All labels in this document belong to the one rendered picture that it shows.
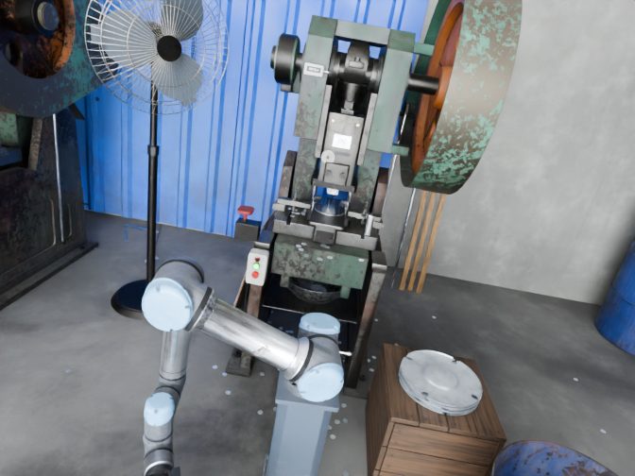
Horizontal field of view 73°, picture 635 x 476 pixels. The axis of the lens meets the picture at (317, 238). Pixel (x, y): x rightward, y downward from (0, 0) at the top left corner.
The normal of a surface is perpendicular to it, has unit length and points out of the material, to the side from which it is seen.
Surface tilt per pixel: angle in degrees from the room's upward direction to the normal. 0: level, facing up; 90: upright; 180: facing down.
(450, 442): 90
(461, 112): 98
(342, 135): 90
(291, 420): 90
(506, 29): 61
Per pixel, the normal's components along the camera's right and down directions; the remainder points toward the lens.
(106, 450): 0.16, -0.91
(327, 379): 0.15, 0.47
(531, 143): -0.08, 0.37
